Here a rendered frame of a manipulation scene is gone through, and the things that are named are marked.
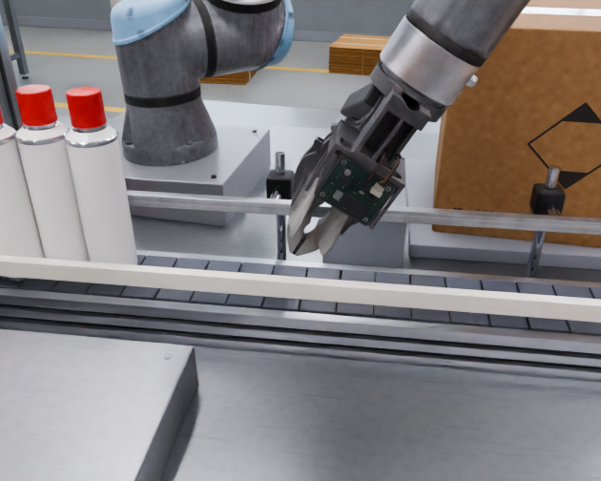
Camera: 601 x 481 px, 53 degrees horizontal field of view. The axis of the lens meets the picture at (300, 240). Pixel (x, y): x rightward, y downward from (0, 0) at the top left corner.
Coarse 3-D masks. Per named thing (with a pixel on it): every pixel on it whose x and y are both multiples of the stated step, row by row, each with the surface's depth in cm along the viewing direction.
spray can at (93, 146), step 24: (72, 96) 58; (96, 96) 58; (72, 120) 59; (96, 120) 59; (72, 144) 59; (96, 144) 59; (72, 168) 61; (96, 168) 60; (120, 168) 62; (96, 192) 61; (120, 192) 63; (96, 216) 63; (120, 216) 64; (96, 240) 64; (120, 240) 65
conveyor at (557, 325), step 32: (160, 256) 71; (32, 288) 66; (64, 288) 66; (96, 288) 66; (128, 288) 66; (160, 288) 66; (480, 288) 66; (512, 288) 66; (544, 288) 66; (576, 288) 66; (416, 320) 61; (448, 320) 61; (480, 320) 61; (512, 320) 61; (544, 320) 61
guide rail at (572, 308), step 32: (0, 256) 65; (192, 288) 62; (224, 288) 62; (256, 288) 61; (288, 288) 61; (320, 288) 60; (352, 288) 60; (384, 288) 59; (416, 288) 59; (448, 288) 59; (576, 320) 58
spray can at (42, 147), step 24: (24, 96) 58; (48, 96) 59; (24, 120) 60; (48, 120) 60; (24, 144) 60; (48, 144) 60; (24, 168) 62; (48, 168) 61; (48, 192) 62; (72, 192) 64; (48, 216) 64; (72, 216) 65; (48, 240) 65; (72, 240) 66
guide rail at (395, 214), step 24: (144, 192) 68; (312, 216) 65; (384, 216) 64; (408, 216) 64; (432, 216) 63; (456, 216) 63; (480, 216) 63; (504, 216) 63; (528, 216) 63; (552, 216) 63
